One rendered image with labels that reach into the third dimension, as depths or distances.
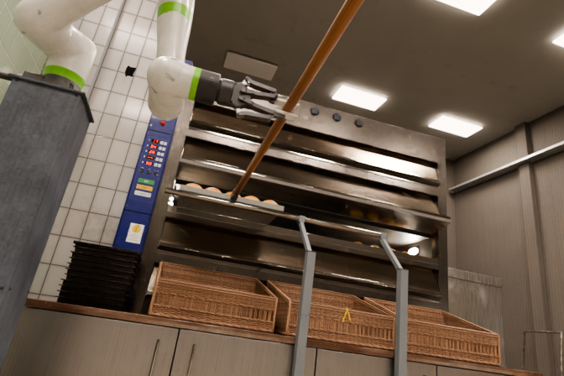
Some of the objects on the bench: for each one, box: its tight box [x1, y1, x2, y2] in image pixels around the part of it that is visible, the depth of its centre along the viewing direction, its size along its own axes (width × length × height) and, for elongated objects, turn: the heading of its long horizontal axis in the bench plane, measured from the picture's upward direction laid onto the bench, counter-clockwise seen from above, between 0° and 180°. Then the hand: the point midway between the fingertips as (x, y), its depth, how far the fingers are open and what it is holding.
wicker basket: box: [364, 297, 501, 367], centre depth 224 cm, size 49×56×28 cm
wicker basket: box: [148, 261, 278, 333], centre depth 200 cm, size 49×56×28 cm
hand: (286, 109), depth 118 cm, fingers closed on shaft, 3 cm apart
